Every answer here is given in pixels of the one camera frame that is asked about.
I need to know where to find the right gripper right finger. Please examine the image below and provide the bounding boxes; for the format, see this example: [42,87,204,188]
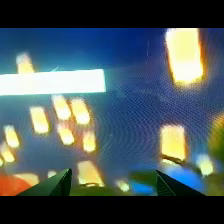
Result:
[155,169,206,197]

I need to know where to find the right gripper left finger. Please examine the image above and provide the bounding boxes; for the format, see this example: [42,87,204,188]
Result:
[17,168,73,197]

